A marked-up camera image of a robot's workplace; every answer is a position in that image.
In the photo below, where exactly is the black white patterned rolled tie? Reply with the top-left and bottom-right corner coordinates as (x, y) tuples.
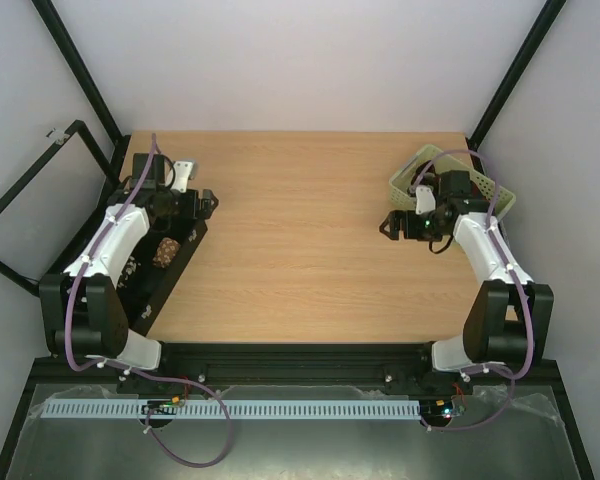
(116, 256), (139, 289)

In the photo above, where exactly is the light green plastic basket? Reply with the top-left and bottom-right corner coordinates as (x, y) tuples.
(388, 144), (516, 220)

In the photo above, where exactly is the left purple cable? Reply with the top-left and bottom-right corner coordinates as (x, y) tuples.
(63, 132), (234, 469)

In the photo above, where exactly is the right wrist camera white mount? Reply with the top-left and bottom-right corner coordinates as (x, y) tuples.
(415, 185), (436, 215)

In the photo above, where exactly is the black divided storage box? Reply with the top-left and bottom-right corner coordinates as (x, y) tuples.
(110, 175), (209, 337)

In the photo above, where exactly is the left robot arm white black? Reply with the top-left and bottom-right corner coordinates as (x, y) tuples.
(39, 152), (219, 371)

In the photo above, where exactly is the black frame post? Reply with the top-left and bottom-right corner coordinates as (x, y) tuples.
(30, 0), (124, 146)
(467, 0), (567, 150)

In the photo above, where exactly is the black open box lid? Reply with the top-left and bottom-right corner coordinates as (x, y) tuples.
(0, 120), (118, 296)

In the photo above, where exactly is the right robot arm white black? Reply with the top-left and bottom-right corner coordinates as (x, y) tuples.
(379, 170), (554, 392)

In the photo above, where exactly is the right black frame post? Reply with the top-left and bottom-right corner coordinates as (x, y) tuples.
(467, 0), (567, 150)

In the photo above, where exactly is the left black frame post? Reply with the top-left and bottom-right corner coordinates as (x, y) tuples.
(30, 0), (124, 146)

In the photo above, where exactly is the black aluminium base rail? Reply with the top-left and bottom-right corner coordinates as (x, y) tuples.
(29, 340), (561, 396)

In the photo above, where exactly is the red navy striped tie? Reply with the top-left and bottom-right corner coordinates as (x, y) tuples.
(407, 163), (439, 197)

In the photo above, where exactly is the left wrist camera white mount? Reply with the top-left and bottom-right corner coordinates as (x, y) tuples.
(171, 160), (198, 193)

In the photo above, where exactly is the brown patterned rolled tie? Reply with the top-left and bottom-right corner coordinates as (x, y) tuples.
(152, 237), (181, 269)

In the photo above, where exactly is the light blue slotted cable duct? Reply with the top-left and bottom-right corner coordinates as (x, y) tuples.
(41, 399), (421, 421)

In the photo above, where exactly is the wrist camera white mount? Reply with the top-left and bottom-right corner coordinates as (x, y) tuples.
(415, 185), (436, 215)
(171, 160), (198, 193)

